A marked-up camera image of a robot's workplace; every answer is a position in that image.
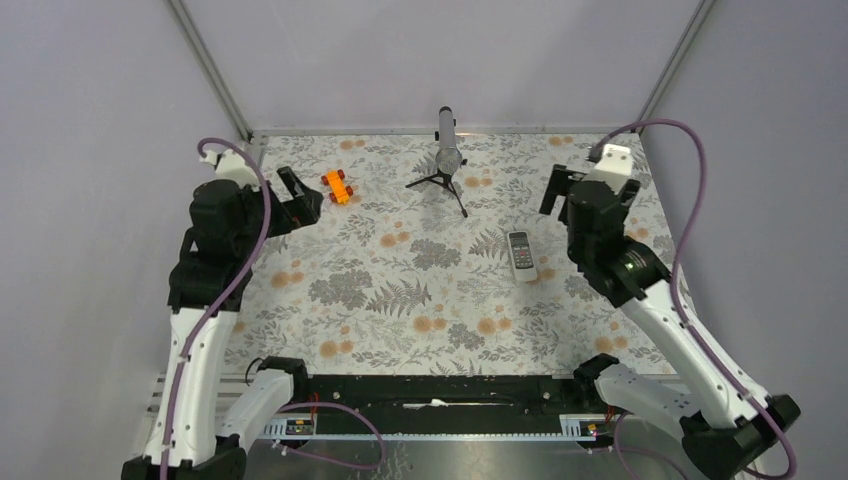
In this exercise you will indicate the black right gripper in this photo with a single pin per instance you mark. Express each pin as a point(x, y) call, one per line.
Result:
point(558, 185)

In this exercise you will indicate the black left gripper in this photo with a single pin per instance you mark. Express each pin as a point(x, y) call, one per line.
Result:
point(302, 210)

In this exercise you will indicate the white air conditioner remote control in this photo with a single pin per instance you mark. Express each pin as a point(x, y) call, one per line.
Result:
point(521, 256)

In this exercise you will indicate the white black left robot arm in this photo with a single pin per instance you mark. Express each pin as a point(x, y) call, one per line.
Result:
point(206, 287)

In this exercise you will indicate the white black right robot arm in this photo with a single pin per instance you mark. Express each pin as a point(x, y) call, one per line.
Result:
point(726, 420)

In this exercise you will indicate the orange toy car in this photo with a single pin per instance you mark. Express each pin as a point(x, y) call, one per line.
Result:
point(339, 192)

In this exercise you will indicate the floral patterned table mat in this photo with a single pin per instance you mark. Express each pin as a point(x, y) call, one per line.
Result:
point(397, 281)

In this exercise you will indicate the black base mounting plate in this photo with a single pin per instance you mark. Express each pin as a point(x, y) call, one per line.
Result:
point(446, 405)

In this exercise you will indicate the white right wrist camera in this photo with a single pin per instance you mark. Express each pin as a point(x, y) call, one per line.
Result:
point(614, 168)

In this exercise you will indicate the aluminium frame rail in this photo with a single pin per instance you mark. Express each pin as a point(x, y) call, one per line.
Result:
point(208, 67)

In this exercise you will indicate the slotted grey cable duct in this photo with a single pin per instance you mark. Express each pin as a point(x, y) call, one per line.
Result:
point(565, 429)

